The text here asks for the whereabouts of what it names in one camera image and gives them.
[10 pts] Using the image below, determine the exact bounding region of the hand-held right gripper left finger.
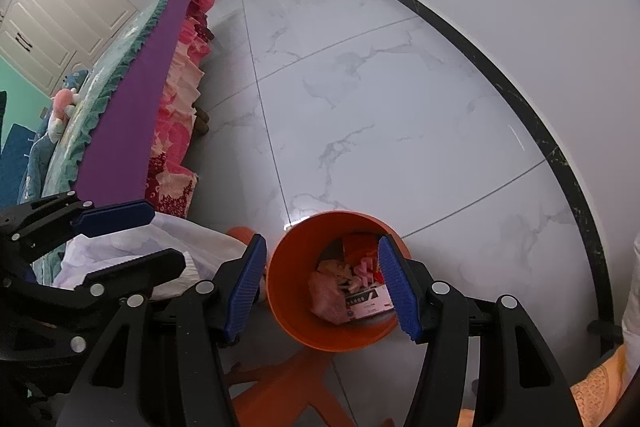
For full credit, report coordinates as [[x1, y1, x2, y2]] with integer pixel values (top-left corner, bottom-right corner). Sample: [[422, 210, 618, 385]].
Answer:
[[59, 233, 268, 427]]

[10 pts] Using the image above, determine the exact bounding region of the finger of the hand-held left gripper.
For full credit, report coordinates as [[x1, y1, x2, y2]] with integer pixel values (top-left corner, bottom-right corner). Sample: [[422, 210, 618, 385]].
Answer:
[[74, 248, 187, 304], [0, 199, 156, 250]]

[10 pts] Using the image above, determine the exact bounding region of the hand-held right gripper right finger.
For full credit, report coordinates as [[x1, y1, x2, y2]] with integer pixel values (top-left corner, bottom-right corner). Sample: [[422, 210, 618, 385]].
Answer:
[[377, 234, 587, 427]]

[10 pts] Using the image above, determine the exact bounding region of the orange trash bin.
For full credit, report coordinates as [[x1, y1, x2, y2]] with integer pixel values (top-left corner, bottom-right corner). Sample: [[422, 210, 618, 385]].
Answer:
[[265, 210, 414, 353]]

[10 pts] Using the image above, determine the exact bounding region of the white red-label medicine box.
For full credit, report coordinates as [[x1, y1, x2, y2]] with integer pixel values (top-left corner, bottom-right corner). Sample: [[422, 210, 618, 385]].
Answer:
[[344, 284, 397, 324]]

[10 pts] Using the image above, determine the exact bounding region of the pink crumpled wrapper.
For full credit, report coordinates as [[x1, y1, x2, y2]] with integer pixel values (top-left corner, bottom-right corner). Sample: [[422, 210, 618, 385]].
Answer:
[[306, 268, 352, 324]]

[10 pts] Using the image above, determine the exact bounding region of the pink floral bed skirt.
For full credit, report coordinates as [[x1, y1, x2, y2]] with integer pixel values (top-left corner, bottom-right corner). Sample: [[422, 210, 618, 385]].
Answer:
[[144, 0, 217, 221]]

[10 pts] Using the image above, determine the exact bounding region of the orange plastic stool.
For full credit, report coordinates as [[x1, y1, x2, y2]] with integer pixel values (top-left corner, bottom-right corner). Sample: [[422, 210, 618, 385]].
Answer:
[[220, 226, 401, 427]]

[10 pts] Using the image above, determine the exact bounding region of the purple bed mattress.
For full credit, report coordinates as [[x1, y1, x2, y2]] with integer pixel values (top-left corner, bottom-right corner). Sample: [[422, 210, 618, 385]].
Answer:
[[75, 0, 214, 214]]

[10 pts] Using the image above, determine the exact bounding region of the pink plush toy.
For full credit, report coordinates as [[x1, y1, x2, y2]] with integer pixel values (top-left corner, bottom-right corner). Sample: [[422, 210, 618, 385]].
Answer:
[[46, 86, 79, 144]]

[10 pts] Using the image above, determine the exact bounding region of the blue blanket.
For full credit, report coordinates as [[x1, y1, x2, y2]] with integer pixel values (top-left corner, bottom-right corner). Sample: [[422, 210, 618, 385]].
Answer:
[[0, 91, 52, 208]]

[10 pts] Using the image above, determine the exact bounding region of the bed with purple sheet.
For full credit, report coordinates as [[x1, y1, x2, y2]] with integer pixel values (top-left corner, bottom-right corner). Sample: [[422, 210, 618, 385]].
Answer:
[[20, 0, 177, 279]]

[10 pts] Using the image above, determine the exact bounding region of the brown shoe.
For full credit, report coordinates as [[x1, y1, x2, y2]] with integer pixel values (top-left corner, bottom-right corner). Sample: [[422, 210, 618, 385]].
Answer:
[[191, 105, 212, 136]]

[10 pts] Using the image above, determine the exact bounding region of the black furniture foot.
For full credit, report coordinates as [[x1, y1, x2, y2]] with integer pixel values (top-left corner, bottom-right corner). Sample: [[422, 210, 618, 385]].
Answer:
[[586, 318, 624, 354]]

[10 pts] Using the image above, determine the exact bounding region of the person's orange shoe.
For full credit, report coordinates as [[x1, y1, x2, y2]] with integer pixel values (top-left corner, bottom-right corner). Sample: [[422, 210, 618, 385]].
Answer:
[[459, 346, 632, 427]]

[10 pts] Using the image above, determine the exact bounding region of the person's white dotted clothing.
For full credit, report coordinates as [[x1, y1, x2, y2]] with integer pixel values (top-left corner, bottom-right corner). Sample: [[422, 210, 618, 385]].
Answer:
[[621, 231, 640, 349]]

